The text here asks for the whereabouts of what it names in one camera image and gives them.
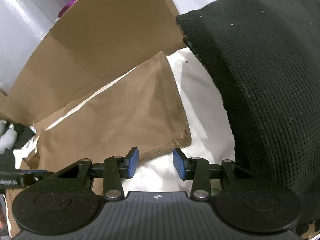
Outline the black garment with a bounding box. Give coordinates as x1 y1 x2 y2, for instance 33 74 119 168
1 119 35 172

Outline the brown t-shirt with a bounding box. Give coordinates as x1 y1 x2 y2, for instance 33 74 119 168
21 50 193 198

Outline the black textured storage bag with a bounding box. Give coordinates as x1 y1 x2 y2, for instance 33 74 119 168
176 0 319 223

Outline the brown cardboard sheet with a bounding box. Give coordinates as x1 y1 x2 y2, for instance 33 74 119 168
1 0 183 125

